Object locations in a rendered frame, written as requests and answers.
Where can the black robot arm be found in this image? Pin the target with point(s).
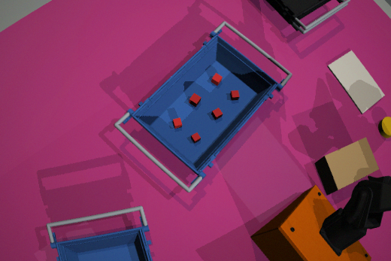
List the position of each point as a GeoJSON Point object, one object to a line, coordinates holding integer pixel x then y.
{"type": "Point", "coordinates": [370, 199]}

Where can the yellow short cylinder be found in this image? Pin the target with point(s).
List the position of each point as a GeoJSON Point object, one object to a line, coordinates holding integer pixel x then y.
{"type": "Point", "coordinates": [384, 127]}

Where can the blue plastic tray with grey wire bars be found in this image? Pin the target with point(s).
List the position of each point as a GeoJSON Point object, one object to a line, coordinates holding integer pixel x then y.
{"type": "Point", "coordinates": [127, 245]}

